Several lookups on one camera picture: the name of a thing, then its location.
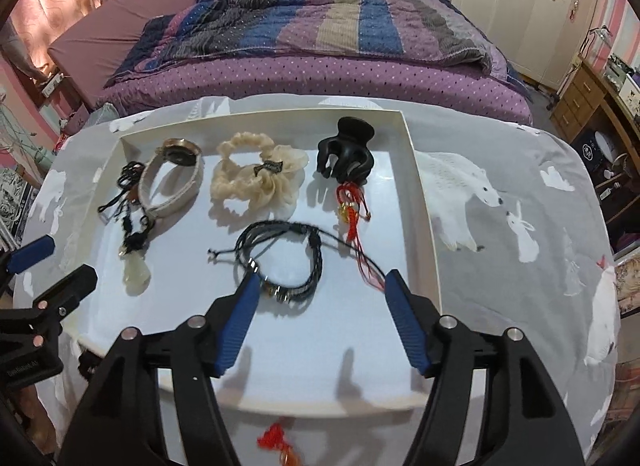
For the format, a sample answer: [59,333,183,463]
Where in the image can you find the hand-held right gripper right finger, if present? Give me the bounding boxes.
[384,268,586,466]

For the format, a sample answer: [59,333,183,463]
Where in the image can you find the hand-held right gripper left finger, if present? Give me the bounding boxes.
[56,273,262,466]

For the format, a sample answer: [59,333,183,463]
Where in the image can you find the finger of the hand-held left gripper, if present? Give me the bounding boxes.
[0,235,56,277]
[32,265,98,319]

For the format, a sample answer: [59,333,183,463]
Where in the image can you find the white shallow tray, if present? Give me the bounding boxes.
[75,108,443,419]

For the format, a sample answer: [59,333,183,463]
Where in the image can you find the black braided cord bracelet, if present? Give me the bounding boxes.
[207,220,386,304]

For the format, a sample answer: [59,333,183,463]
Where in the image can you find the red tassel orange pendant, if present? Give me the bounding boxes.
[256,421,303,466]

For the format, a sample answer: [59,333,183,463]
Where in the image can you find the brown pendant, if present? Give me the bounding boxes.
[96,160,151,214]

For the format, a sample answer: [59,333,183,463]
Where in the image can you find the red cord bracelet gold beads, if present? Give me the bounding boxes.
[336,182,388,291]

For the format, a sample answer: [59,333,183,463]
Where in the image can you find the cream ruffled scrunchie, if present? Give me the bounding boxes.
[209,132,311,214]

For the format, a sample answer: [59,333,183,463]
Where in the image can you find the person's left forearm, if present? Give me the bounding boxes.
[0,381,56,466]

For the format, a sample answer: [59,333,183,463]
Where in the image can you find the grey polar bear tablecloth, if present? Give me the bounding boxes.
[12,93,623,466]

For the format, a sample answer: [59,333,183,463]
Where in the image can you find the white band wrist watch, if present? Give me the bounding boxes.
[136,138,205,219]

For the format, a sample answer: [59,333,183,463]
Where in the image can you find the black hair claw clip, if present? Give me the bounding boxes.
[316,116,376,184]

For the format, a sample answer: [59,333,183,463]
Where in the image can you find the floral cloth sofa cover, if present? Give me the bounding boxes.
[612,251,640,317]

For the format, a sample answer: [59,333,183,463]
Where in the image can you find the pink mattress pad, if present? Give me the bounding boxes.
[47,0,226,111]

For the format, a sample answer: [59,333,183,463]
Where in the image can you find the black box with round print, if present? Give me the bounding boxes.
[570,128,618,171]

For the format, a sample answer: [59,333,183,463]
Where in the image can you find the bed with purple dotted sheet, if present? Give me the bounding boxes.
[65,53,533,137]

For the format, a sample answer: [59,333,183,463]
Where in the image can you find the wooden desk with drawers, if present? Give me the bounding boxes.
[550,53,640,227]

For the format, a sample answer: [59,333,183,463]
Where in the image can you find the striped blue purple quilt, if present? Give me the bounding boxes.
[102,0,526,91]

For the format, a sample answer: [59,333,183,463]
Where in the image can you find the cream wardrobe with ornaments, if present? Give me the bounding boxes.
[432,0,603,89]

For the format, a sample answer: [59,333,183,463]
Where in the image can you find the desk lamp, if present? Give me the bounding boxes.
[580,26,613,62]

